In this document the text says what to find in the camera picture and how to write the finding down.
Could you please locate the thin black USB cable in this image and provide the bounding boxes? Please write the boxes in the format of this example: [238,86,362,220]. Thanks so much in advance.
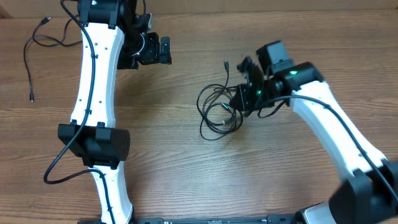
[195,60,245,141]

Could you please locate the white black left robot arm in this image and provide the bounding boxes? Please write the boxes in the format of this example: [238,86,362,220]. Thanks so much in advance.
[58,0,172,223]

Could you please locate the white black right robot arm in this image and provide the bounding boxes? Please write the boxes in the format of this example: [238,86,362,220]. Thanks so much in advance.
[229,41,397,224]

